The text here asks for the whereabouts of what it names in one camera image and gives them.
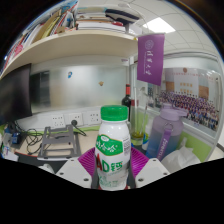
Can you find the white shelf with books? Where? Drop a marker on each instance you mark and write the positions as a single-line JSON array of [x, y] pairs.
[[76, 43]]

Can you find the framed group photo poster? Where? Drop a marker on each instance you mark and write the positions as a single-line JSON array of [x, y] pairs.
[[191, 100]]

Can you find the purple translucent water jug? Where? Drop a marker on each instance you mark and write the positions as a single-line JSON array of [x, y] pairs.
[[156, 136]]

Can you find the dark wine bottle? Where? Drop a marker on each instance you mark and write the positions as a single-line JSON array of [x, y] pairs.
[[126, 100]]

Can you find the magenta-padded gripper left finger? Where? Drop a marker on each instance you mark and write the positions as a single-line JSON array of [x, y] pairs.
[[86, 162]]

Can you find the glass vase with green stems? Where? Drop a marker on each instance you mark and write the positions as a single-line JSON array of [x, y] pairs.
[[137, 135]]

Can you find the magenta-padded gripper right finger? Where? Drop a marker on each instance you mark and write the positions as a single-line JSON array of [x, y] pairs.
[[140, 161]]

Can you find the purple hanging pennant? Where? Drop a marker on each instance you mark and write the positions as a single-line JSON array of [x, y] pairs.
[[150, 60]]

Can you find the grey metal laptop stand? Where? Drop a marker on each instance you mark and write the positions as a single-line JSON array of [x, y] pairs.
[[60, 143]]

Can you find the white green-capped drink bottle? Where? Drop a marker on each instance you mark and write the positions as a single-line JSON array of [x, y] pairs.
[[112, 153]]

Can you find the white wall socket row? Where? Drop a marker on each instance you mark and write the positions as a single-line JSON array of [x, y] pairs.
[[76, 118]]

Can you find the small blue box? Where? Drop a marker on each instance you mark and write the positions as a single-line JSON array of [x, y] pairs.
[[16, 137]]

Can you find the black red-edged desk mat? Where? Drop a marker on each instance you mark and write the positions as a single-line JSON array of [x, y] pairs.
[[33, 160]]

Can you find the black computer monitor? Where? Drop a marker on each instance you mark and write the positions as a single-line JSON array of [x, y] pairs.
[[15, 96]]

